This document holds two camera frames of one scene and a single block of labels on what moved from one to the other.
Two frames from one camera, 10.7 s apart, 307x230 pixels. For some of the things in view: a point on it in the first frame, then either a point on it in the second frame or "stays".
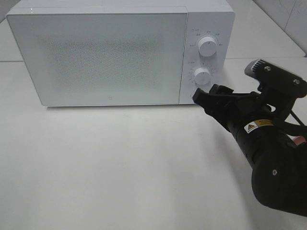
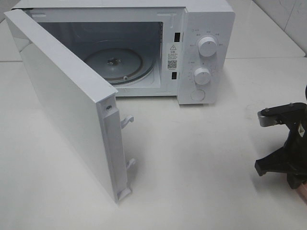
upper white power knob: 207,46 stays
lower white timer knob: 202,76 stays
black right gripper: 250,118 to 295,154
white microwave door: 106,58 to 80,100
